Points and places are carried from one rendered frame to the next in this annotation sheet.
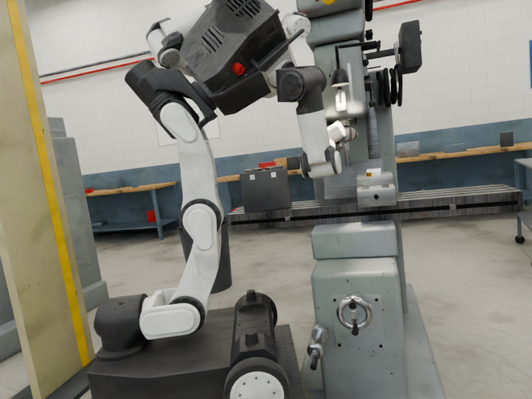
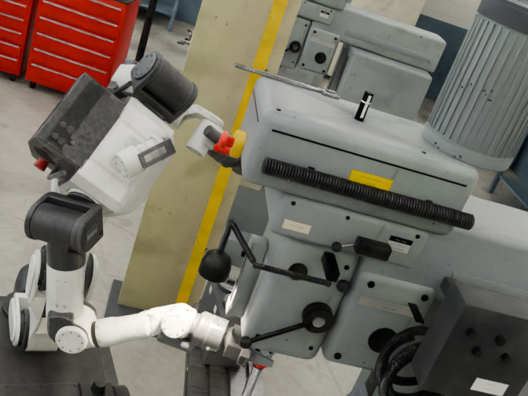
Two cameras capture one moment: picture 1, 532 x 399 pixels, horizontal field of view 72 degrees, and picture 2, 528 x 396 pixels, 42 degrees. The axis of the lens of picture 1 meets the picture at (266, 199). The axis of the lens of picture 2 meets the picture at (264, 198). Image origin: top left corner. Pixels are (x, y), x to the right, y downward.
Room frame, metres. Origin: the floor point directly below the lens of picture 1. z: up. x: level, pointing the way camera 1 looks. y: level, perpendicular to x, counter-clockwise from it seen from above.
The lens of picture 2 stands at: (0.91, -1.57, 2.27)
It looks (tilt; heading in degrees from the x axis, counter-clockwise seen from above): 24 degrees down; 62
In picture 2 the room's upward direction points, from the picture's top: 20 degrees clockwise
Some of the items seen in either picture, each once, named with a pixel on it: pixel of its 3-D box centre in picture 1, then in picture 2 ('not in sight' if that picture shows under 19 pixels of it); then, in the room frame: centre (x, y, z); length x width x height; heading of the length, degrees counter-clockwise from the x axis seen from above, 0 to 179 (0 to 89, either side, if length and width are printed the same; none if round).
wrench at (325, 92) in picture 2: not in sight; (287, 80); (1.58, -0.24, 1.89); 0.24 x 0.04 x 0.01; 164
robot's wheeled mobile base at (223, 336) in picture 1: (187, 332); (36, 346); (1.30, 0.35, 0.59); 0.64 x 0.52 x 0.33; 91
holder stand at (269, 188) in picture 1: (266, 188); (225, 318); (1.77, -0.01, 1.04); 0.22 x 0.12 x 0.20; 82
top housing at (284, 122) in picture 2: (332, 3); (352, 153); (1.71, -0.40, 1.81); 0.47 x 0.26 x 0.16; 164
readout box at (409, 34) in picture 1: (410, 48); (482, 348); (1.89, -0.80, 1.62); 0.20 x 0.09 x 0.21; 164
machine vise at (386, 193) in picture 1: (374, 187); not in sight; (1.64, -0.49, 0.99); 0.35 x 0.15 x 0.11; 164
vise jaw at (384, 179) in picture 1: (374, 180); not in sight; (1.61, -0.48, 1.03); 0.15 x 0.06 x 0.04; 74
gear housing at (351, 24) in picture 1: (336, 36); (342, 208); (1.74, -0.41, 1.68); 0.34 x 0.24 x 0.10; 164
